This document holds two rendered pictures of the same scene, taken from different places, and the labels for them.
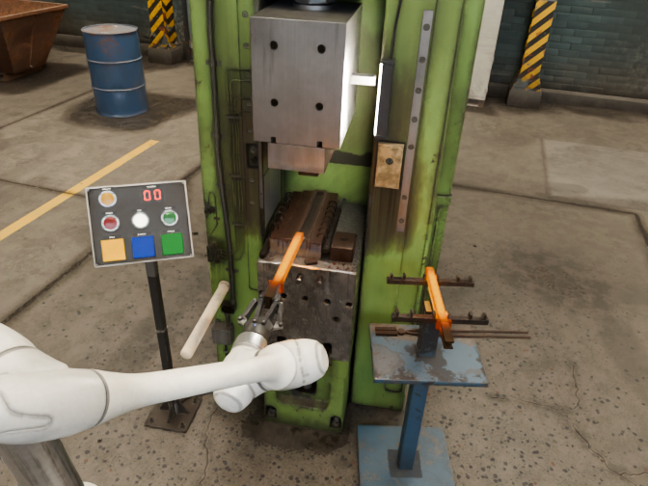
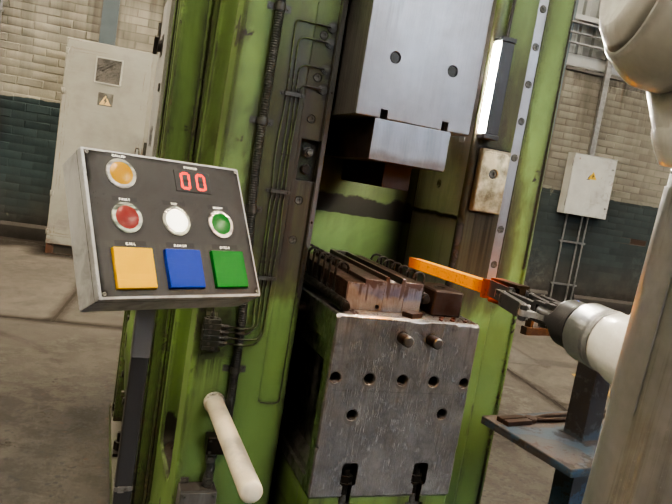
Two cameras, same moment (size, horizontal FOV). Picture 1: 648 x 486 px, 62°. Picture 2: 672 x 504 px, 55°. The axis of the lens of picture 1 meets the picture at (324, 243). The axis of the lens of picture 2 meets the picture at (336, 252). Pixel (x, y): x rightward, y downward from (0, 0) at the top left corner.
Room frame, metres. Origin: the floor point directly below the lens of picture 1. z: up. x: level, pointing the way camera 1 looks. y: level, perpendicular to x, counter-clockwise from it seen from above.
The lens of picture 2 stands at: (0.44, 0.98, 1.22)
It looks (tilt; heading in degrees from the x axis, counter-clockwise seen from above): 7 degrees down; 331
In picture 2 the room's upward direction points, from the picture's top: 9 degrees clockwise
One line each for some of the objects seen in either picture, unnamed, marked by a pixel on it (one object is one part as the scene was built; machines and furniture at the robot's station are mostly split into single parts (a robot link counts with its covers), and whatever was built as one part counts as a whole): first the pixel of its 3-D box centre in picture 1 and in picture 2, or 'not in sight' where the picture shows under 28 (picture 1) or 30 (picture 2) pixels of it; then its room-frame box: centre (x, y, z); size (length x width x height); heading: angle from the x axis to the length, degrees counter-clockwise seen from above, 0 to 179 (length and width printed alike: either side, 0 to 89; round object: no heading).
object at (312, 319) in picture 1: (317, 273); (355, 370); (1.93, 0.02, 0.69); 0.56 x 0.38 x 0.45; 172
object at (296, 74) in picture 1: (321, 70); (406, 52); (1.92, 0.04, 1.56); 0.42 x 0.39 x 0.40; 172
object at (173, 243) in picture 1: (172, 244); (228, 270); (1.63, 0.54, 1.01); 0.07 x 0.05 x 0.07; 106
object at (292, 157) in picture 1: (308, 137); (375, 144); (1.93, 0.08, 1.32); 0.42 x 0.20 x 0.10; 172
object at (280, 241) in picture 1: (306, 220); (353, 277); (1.93, 0.08, 0.96); 0.42 x 0.20 x 0.09; 172
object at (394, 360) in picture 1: (424, 353); (579, 439); (1.49, -0.39, 0.67); 0.40 x 0.30 x 0.02; 90
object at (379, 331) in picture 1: (452, 333); (581, 415); (1.59, -0.51, 0.68); 0.60 x 0.04 x 0.01; 92
